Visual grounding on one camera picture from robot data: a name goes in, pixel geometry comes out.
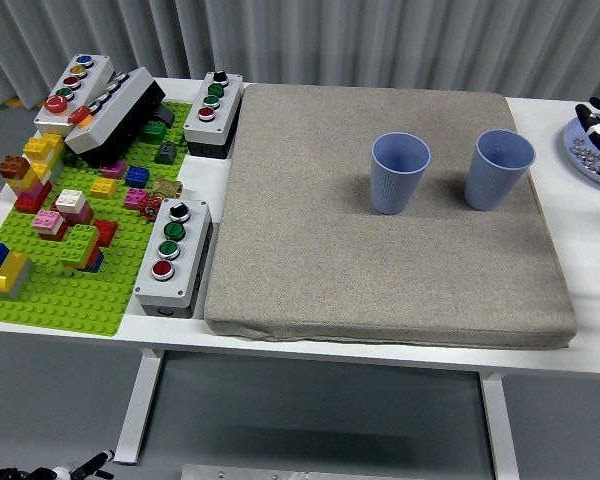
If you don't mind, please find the blue toy brick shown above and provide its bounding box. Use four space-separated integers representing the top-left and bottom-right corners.
124 165 151 190

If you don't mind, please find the green orange blue brick stack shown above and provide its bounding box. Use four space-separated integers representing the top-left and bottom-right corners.
59 223 105 274

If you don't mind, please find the grey-brown fabric mat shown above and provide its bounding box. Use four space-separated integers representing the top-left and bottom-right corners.
203 82 578 350

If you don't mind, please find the dark grey sloped brick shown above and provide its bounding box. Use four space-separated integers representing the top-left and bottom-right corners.
153 141 179 165

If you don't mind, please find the red toy brick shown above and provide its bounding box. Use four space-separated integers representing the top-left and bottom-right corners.
93 219 119 249

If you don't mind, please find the tall multicolour brick tower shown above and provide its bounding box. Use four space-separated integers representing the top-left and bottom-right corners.
0 132 67 215

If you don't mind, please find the yellow toy brick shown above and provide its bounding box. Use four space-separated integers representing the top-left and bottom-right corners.
89 177 118 200

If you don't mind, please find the pink white red brick stack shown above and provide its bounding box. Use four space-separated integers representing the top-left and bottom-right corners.
32 209 70 243

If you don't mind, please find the blue ribbed plastic cup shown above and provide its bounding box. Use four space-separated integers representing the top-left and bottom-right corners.
370 131 432 216
463 129 537 212

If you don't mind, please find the grey five-button control box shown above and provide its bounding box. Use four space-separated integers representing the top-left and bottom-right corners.
33 53 116 139

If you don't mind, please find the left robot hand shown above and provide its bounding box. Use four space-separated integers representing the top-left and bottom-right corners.
0 449 115 480

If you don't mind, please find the grey pleated curtain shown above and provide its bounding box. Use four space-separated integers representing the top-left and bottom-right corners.
0 0 600 109

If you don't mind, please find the white table leg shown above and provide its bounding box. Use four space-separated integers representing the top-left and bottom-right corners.
478 372 521 480
113 348 164 464

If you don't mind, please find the green brick baseplate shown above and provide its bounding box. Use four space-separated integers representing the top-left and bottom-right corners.
0 101 193 338

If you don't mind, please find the white and pink brick stack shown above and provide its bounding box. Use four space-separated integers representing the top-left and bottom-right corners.
54 188 95 226

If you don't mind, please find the brass valve with red handwheel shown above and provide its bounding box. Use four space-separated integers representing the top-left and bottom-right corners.
140 175 184 219

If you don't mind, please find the yellow and grey brick stack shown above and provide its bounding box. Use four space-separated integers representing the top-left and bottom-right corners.
0 251 35 300

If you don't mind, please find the grey four-button control box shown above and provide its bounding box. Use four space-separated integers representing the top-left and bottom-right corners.
133 198 214 320
183 70 245 160

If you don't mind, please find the grey tilted control box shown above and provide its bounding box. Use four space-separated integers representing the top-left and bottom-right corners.
64 66 167 169

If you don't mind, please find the green toy brick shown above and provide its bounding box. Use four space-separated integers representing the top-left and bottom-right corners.
141 121 168 145

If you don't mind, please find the blue plate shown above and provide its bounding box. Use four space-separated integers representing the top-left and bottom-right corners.
563 115 600 190

